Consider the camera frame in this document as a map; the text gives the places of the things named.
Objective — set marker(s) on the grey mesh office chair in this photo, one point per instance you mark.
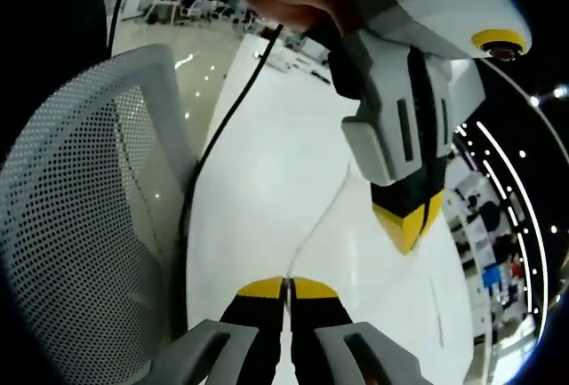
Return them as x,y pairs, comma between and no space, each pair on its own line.
75,207

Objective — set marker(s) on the person's dark clothing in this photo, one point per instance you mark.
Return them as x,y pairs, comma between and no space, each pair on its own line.
49,20

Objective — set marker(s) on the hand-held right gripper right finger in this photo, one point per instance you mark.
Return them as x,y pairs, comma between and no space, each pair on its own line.
329,327

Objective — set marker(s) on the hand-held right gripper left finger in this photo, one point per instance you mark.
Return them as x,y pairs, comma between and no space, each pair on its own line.
249,327

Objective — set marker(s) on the blue storage bin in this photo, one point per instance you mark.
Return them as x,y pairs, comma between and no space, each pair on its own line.
491,277

